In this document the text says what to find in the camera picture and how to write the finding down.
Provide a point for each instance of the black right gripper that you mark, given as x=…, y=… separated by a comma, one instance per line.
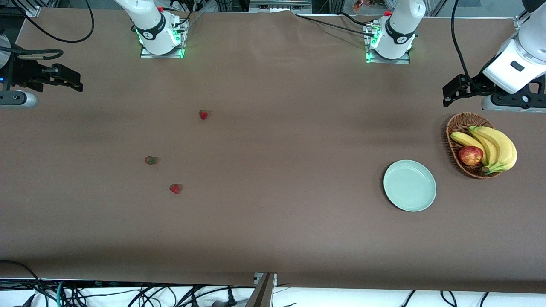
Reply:
x=17, y=70

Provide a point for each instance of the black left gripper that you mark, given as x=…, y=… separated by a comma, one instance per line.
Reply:
x=480, y=82

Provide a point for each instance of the red strawberry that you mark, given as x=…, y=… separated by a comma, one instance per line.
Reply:
x=203, y=114
x=150, y=160
x=175, y=188

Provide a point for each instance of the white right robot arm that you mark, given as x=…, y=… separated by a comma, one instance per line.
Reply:
x=149, y=21

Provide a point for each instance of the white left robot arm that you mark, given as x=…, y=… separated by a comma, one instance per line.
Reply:
x=401, y=25

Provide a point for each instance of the pale green round plate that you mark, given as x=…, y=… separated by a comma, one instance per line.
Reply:
x=409, y=187

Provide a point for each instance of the brown wicker basket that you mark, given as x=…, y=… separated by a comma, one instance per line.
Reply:
x=458, y=123

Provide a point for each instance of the yellow banana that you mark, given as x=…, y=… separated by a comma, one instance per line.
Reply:
x=465, y=139
x=507, y=151
x=490, y=149

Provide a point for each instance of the red apple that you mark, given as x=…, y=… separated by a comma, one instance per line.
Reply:
x=470, y=155

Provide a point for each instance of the orange red background object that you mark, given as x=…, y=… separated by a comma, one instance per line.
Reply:
x=360, y=5

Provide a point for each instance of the grey metal box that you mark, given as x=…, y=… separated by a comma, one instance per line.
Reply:
x=277, y=6

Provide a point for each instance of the brown table cover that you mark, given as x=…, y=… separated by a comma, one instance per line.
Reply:
x=273, y=170

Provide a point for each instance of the black power plug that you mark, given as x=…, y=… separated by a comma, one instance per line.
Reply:
x=231, y=298

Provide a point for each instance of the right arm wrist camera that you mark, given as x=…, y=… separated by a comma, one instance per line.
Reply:
x=19, y=99

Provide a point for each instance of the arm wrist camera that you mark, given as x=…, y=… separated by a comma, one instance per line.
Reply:
x=19, y=99
x=512, y=99

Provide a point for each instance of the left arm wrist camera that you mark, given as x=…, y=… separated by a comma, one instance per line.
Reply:
x=512, y=99

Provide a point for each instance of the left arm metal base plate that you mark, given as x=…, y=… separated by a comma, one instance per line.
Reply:
x=403, y=61

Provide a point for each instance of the aluminium frame profile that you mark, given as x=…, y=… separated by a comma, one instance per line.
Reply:
x=30, y=10
x=520, y=21

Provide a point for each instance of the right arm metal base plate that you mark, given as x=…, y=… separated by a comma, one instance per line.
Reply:
x=170, y=54

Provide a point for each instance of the aluminium profile post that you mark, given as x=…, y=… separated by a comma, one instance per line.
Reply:
x=262, y=294

